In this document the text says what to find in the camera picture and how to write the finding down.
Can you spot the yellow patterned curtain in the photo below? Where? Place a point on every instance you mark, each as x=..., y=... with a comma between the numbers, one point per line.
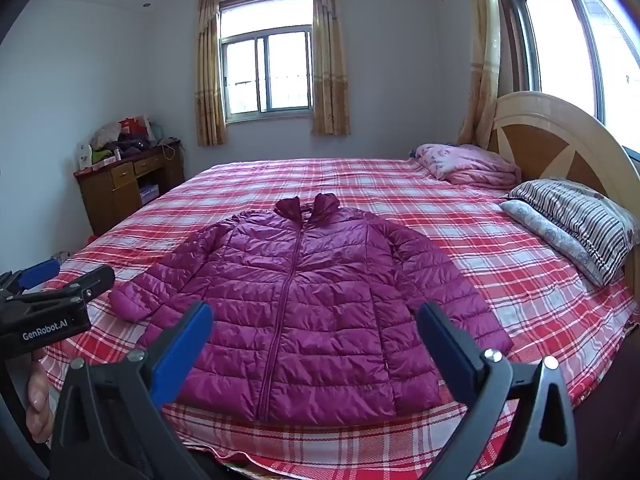
x=209, y=70
x=482, y=60
x=329, y=60

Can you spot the brown wooden desk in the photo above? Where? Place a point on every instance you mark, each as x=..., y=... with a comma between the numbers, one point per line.
x=107, y=195

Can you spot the pink folded quilt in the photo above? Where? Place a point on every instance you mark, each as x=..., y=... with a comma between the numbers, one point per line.
x=465, y=162

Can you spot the blue and white box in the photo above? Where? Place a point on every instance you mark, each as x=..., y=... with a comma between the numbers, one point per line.
x=149, y=193

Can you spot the wooden bed headboard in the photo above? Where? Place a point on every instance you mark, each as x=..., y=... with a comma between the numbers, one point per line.
x=545, y=135

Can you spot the dark purple clothing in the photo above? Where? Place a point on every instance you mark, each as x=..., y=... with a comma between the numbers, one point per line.
x=132, y=146

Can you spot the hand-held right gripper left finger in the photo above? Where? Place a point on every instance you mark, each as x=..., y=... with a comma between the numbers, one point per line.
x=182, y=350

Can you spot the white carton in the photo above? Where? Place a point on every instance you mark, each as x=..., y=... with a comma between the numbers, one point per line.
x=84, y=156

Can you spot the pale grey cloth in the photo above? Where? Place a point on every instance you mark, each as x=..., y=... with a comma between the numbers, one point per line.
x=106, y=134

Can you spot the magenta puffer jacket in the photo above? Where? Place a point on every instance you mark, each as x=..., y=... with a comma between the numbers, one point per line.
x=310, y=300

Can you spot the large side window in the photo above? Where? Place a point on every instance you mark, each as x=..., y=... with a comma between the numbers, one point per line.
x=565, y=45

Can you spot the red plaid bed sheet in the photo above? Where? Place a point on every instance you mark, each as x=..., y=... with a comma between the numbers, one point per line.
x=475, y=240

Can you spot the grey floral pillow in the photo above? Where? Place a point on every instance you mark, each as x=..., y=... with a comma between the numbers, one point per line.
x=550, y=235

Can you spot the light blue bag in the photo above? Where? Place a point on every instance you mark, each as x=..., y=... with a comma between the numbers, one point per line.
x=158, y=132

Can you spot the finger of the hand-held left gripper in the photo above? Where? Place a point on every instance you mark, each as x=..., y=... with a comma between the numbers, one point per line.
x=42, y=271
x=85, y=285

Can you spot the sliding window with grey frame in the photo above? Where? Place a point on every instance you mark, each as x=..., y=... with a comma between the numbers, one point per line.
x=267, y=60

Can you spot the white paper bag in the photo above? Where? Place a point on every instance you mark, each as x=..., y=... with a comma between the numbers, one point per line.
x=149, y=127

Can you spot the person's left hand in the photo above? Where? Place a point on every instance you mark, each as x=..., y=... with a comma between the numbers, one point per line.
x=39, y=395

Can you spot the striped pillow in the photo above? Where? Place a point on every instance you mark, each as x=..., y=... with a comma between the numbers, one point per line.
x=580, y=215

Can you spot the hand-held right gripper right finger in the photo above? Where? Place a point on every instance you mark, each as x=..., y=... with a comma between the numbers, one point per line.
x=445, y=355

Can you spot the red gift bag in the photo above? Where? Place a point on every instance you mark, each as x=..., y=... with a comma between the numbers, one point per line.
x=131, y=126

